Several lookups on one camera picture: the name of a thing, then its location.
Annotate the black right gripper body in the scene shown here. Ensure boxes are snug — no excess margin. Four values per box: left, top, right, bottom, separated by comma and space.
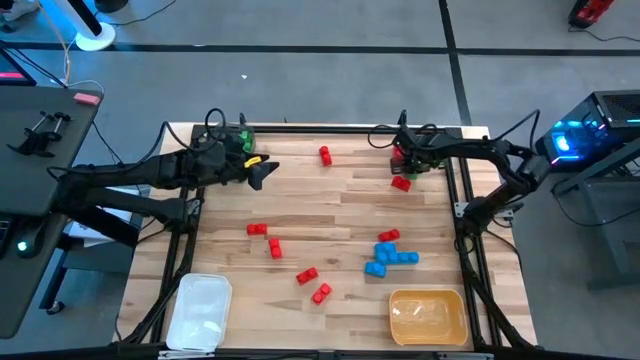
392, 127, 447, 175

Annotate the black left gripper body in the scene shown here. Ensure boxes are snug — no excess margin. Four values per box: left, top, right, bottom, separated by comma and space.
197, 130, 254, 187

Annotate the clear bin of green blocks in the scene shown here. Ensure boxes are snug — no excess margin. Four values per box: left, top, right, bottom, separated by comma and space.
234, 123, 258, 157

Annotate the white plastic tray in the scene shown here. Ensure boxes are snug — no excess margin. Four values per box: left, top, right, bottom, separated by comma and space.
165, 272, 234, 352

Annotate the white paper sheet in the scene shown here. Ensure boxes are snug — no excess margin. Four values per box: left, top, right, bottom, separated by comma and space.
67, 185, 151, 249

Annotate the yellow plastic bin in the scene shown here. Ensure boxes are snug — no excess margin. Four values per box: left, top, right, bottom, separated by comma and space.
388, 288, 469, 347

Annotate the black clamp tool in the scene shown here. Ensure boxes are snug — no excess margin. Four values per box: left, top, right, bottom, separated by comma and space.
6, 110, 76, 159

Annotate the black round base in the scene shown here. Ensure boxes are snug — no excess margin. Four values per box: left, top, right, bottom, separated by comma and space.
93, 0, 130, 14

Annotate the black desk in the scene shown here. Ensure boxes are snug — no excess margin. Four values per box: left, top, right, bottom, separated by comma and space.
0, 85, 142, 341

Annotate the black computer tower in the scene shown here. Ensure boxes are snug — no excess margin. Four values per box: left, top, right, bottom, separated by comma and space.
534, 89, 640, 171

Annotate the black computer mouse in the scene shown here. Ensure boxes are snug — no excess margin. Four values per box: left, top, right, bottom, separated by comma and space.
13, 224, 46, 260

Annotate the dark grey side table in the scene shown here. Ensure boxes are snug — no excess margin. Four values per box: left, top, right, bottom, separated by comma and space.
549, 139, 640, 291

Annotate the red power tool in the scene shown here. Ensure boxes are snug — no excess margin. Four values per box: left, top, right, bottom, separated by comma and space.
568, 0, 616, 30

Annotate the black keyboard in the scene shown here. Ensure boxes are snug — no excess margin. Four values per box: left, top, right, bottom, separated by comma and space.
0, 214, 12, 259

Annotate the black monitor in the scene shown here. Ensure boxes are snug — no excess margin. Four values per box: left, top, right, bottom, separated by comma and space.
0, 47, 38, 87

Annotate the person's shoe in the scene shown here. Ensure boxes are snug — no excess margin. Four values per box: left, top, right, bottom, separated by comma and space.
0, 0, 39, 29

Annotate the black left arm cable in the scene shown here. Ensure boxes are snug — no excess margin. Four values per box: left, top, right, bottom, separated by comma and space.
159, 107, 229, 151

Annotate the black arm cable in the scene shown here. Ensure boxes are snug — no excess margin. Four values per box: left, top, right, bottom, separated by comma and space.
159, 107, 229, 151
367, 108, 542, 151

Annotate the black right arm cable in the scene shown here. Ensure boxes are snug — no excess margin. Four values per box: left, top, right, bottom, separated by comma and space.
367, 108, 542, 151

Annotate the black metal table frame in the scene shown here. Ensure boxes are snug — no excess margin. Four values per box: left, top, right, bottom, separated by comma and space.
115, 109, 539, 357

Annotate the white pedestal stand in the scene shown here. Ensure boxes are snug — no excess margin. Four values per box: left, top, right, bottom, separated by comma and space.
37, 0, 117, 53

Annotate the beige cable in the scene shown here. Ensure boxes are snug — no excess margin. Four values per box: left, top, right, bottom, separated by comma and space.
33, 0, 72, 87

